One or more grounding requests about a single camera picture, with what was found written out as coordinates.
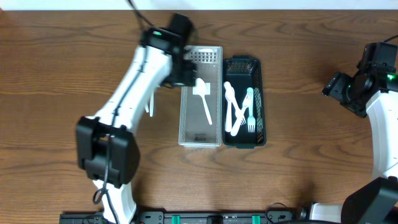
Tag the white plastic fork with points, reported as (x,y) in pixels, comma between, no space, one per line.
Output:
(246,102)
(236,107)

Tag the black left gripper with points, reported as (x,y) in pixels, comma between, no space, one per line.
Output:
(184,76)

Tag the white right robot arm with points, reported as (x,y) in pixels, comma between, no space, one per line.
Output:
(376,201)

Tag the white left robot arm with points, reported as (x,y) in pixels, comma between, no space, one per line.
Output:
(106,147)

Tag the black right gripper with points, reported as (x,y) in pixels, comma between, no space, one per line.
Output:
(336,87)

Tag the white plastic spoon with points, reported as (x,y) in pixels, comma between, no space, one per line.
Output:
(229,97)

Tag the dark green mesh basket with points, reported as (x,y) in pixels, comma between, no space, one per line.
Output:
(242,72)

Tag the pale green plastic fork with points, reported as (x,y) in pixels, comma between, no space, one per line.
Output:
(251,120)

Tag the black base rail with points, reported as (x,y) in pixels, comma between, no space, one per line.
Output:
(192,217)

